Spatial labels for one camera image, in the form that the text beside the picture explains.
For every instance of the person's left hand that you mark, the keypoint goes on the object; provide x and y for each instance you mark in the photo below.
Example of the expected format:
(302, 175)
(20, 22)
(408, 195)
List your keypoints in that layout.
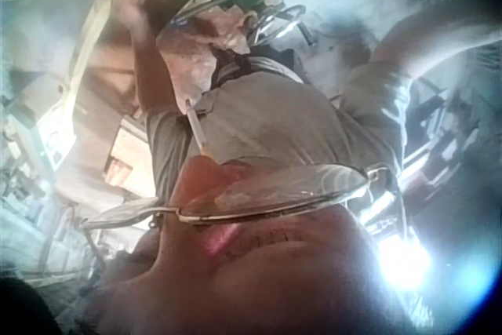
(131, 11)

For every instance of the clear crumpled plastic bag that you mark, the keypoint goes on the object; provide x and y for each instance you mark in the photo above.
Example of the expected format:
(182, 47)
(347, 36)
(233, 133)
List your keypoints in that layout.
(192, 42)

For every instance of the white cigarette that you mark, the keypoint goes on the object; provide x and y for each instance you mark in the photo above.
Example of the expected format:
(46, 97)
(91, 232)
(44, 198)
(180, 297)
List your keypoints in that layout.
(196, 129)

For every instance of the cluttered shelf with cartons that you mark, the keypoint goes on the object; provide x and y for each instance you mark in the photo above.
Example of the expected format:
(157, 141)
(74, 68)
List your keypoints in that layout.
(98, 146)

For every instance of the dark metal rack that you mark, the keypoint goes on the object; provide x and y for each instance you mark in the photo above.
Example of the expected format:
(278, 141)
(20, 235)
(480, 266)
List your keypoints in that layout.
(447, 131)

